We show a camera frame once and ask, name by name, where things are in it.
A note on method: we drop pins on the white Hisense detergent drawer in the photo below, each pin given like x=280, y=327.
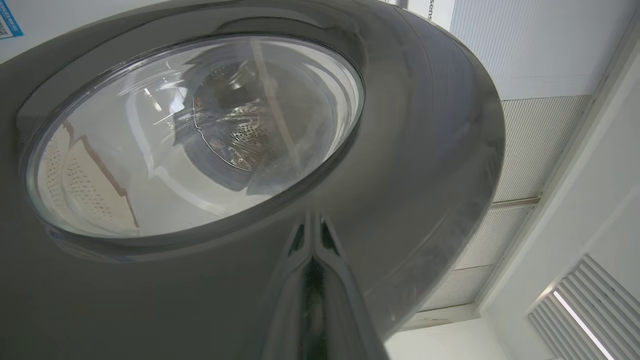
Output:
x=440, y=12

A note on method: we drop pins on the blue energy label sticker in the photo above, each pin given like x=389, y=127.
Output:
x=9, y=20

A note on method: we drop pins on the white louvred vent grille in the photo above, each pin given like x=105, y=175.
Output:
x=590, y=300

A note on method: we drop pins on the white front-load washing machine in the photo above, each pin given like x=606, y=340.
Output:
x=75, y=20

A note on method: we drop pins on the stainless steel washing machine drum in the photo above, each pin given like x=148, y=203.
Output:
x=245, y=130

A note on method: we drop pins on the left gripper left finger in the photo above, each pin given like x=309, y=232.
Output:
x=285, y=320

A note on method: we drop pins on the dark grey round washer door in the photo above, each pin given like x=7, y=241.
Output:
x=425, y=150

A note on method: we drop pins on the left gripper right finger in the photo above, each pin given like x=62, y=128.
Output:
x=345, y=325

